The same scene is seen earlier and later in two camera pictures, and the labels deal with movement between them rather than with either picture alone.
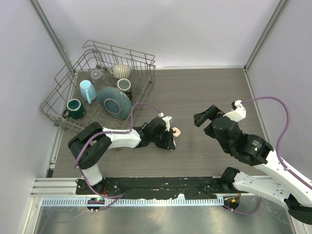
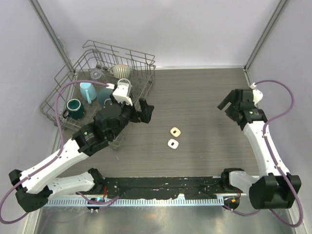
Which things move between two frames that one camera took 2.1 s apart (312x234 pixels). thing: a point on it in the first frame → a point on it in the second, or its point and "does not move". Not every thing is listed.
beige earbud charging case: (178, 132) does not move
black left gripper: (168, 143) → (145, 115)
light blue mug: (88, 91) does not move
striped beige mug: (121, 71) does not move
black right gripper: (210, 113) → (229, 98)
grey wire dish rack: (104, 84) does not move
